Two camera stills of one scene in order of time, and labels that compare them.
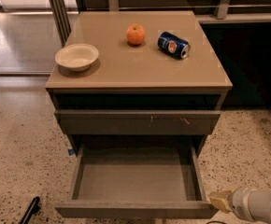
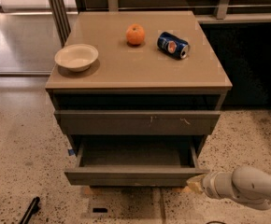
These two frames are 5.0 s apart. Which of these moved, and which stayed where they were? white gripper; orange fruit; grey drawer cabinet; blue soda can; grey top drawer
Moved: white gripper
Stayed: orange fruit; grey top drawer; grey drawer cabinet; blue soda can
